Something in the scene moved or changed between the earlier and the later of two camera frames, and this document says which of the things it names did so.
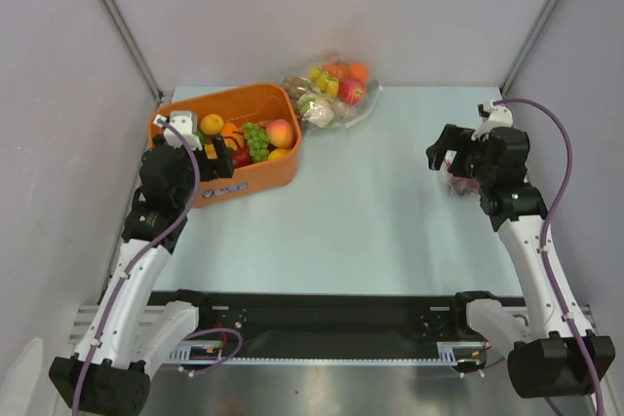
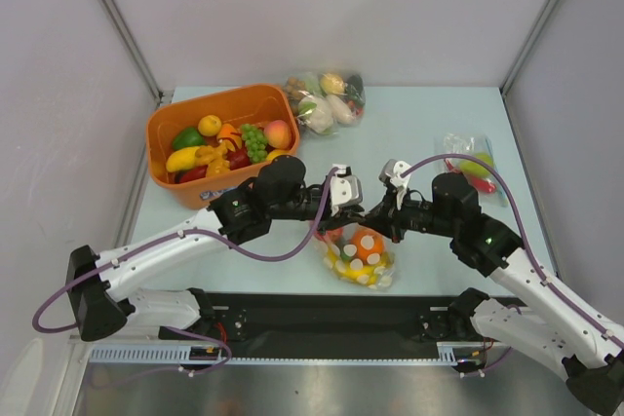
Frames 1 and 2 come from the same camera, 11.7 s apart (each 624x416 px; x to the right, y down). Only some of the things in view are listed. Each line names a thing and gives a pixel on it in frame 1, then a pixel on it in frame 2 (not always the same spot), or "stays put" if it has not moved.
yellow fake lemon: x=212 y=124 stays put
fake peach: x=280 y=132 stays put
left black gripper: x=215 y=168 -> x=346 y=214
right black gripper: x=458 y=149 -> x=391 y=216
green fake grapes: x=258 y=140 stays put
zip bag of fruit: x=358 y=89 -> x=358 y=253
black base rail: x=301 y=318 stays put
